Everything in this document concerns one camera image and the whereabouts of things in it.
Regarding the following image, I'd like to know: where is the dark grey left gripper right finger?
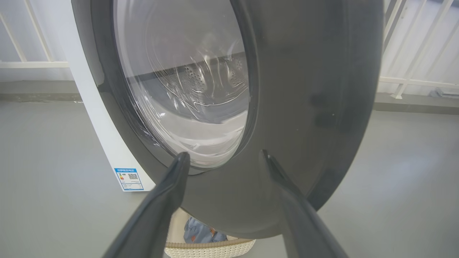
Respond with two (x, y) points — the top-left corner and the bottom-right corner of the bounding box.
(263, 150), (349, 258)

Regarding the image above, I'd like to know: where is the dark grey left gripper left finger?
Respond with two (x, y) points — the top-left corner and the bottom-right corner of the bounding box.
(102, 152), (190, 258)

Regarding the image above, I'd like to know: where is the blue cartoon print clothing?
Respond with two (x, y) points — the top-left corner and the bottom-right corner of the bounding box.
(184, 217), (228, 244)

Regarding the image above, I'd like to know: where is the dark grey glass washer door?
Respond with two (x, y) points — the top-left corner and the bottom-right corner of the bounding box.
(71, 0), (384, 240)

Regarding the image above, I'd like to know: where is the cream plastic laundry basket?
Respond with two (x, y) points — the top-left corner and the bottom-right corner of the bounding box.
(164, 208), (256, 258)

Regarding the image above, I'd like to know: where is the white washing machine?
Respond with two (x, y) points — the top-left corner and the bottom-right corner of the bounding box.
(54, 0), (157, 192)

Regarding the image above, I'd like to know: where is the blue energy label sticker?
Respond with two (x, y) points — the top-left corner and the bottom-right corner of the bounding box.
(114, 167), (145, 192)

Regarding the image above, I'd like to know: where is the white metal railing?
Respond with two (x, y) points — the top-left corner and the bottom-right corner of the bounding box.
(0, 0), (71, 69)
(378, 0), (459, 100)

